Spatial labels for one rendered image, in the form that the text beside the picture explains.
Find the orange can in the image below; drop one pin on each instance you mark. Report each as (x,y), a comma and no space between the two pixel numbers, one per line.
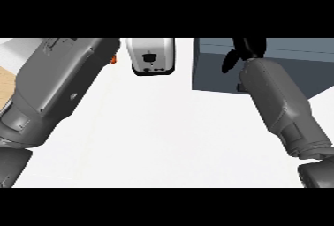
(113,59)

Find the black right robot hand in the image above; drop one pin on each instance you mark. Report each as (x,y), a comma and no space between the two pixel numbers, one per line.
(248,50)

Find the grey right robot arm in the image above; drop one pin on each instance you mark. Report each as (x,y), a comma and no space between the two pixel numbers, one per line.
(279,106)

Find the pale wooden drawer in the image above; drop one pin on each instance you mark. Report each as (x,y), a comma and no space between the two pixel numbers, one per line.
(7,85)

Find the dark grey box appliance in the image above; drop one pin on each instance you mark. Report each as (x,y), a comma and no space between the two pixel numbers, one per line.
(214,73)

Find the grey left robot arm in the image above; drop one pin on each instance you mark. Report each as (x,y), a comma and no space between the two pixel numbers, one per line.
(53,88)

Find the silver grey appliance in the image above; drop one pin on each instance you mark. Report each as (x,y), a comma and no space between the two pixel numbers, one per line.
(153,56)

